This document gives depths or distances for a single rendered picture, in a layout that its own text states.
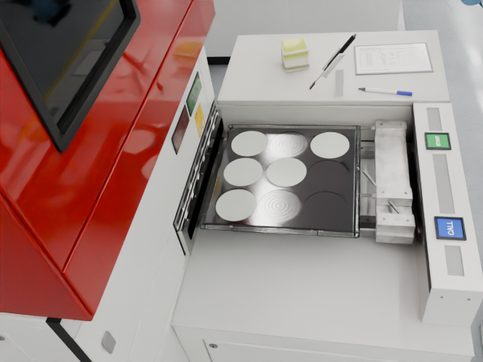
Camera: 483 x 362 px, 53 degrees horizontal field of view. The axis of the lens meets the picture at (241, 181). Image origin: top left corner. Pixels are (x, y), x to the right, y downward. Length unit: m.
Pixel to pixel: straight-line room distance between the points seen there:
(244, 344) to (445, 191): 0.56
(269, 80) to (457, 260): 0.73
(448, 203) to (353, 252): 0.24
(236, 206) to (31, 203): 0.71
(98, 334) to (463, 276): 0.66
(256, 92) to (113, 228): 0.79
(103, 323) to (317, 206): 0.57
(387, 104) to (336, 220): 0.38
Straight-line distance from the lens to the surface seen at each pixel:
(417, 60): 1.51
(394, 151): 1.34
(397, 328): 1.10
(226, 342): 1.16
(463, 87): 3.08
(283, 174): 1.24
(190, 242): 1.18
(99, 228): 0.68
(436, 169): 1.20
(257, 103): 1.38
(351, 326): 1.10
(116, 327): 0.89
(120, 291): 0.88
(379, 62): 1.49
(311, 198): 1.19
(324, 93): 1.38
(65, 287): 0.64
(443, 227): 1.08
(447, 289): 1.00
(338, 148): 1.31
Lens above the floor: 1.80
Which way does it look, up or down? 46 degrees down
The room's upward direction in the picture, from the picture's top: 11 degrees counter-clockwise
